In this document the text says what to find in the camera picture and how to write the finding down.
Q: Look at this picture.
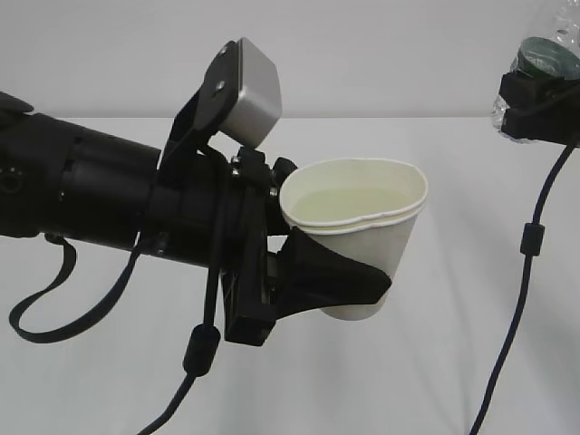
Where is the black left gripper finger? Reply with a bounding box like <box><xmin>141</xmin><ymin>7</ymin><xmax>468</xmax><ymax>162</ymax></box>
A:
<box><xmin>271</xmin><ymin>157</ymin><xmax>297</xmax><ymax>181</ymax></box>
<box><xmin>274</xmin><ymin>227</ymin><xmax>392</xmax><ymax>320</ymax></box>

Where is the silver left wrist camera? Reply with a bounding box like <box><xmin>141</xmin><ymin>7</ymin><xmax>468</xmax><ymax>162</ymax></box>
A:
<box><xmin>169</xmin><ymin>36</ymin><xmax>285</xmax><ymax>164</ymax></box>

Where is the clear green-label water bottle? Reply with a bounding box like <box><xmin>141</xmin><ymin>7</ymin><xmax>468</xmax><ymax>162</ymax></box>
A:
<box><xmin>490</xmin><ymin>1</ymin><xmax>579</xmax><ymax>142</ymax></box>

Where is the black right camera cable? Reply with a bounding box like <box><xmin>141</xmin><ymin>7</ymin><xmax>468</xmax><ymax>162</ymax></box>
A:
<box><xmin>469</xmin><ymin>143</ymin><xmax>576</xmax><ymax>435</ymax></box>

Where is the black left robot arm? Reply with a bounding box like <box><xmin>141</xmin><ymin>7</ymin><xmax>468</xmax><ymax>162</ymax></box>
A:
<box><xmin>1</xmin><ymin>94</ymin><xmax>392</xmax><ymax>350</ymax></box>

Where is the white paper cup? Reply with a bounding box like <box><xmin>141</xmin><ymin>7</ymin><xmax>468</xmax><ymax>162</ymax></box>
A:
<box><xmin>277</xmin><ymin>157</ymin><xmax>430</xmax><ymax>322</ymax></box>

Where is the black left camera cable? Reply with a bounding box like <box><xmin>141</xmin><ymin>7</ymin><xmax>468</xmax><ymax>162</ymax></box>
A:
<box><xmin>135</xmin><ymin>180</ymin><xmax>255</xmax><ymax>435</ymax></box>

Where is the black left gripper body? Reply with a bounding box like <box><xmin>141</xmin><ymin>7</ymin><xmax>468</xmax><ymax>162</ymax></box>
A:
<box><xmin>149</xmin><ymin>144</ymin><xmax>284</xmax><ymax>346</ymax></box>

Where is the black camera cable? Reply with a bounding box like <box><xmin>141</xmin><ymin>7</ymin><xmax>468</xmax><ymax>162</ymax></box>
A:
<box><xmin>469</xmin><ymin>143</ymin><xmax>576</xmax><ymax>435</ymax></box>
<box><xmin>135</xmin><ymin>180</ymin><xmax>255</xmax><ymax>435</ymax></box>

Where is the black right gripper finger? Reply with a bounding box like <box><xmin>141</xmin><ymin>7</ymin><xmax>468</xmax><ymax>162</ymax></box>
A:
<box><xmin>498</xmin><ymin>72</ymin><xmax>579</xmax><ymax>148</ymax></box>

